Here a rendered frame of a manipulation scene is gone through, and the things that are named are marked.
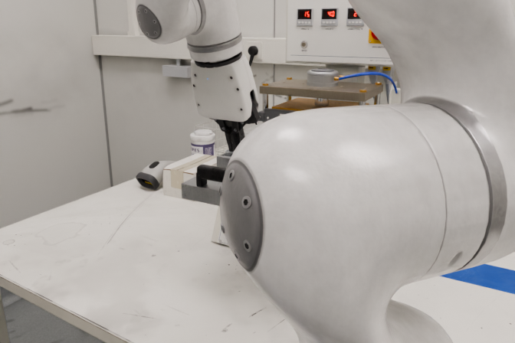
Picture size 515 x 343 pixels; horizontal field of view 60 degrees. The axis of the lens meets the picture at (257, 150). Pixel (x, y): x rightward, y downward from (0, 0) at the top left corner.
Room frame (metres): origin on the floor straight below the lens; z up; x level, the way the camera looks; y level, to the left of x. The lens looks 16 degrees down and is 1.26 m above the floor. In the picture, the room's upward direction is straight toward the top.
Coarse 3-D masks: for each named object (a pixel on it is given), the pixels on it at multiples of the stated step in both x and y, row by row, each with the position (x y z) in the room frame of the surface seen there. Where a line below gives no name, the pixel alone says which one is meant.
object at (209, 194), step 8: (224, 160) 0.83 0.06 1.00; (184, 184) 0.79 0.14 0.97; (192, 184) 0.78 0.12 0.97; (208, 184) 0.78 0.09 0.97; (216, 184) 0.78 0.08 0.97; (184, 192) 0.79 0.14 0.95; (192, 192) 0.78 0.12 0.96; (200, 192) 0.77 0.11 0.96; (208, 192) 0.76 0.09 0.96; (216, 192) 0.75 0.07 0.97; (192, 200) 0.78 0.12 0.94; (200, 200) 0.77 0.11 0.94; (208, 200) 0.76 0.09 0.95; (216, 200) 0.75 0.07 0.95
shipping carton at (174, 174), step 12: (192, 156) 1.41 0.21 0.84; (204, 156) 1.41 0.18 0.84; (216, 156) 1.41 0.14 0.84; (168, 168) 1.28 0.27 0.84; (180, 168) 1.28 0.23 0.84; (192, 168) 1.28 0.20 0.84; (168, 180) 1.28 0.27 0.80; (180, 180) 1.25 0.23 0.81; (168, 192) 1.28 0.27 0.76; (180, 192) 1.26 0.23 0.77
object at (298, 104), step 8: (280, 104) 1.14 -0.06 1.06; (288, 104) 1.14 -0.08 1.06; (296, 104) 1.14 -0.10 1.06; (304, 104) 1.14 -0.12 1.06; (312, 104) 1.14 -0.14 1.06; (320, 104) 1.12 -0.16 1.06; (328, 104) 1.13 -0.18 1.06; (336, 104) 1.14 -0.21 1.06; (344, 104) 1.14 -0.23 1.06; (352, 104) 1.14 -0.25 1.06; (368, 104) 1.16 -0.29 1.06
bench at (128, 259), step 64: (128, 192) 1.31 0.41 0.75; (0, 256) 0.91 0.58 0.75; (64, 256) 0.91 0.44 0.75; (128, 256) 0.91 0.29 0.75; (192, 256) 0.91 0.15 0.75; (512, 256) 0.91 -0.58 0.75; (0, 320) 0.96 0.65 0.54; (64, 320) 0.72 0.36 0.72; (128, 320) 0.68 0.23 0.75; (192, 320) 0.68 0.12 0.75; (256, 320) 0.68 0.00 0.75; (448, 320) 0.68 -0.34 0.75; (512, 320) 0.68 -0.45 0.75
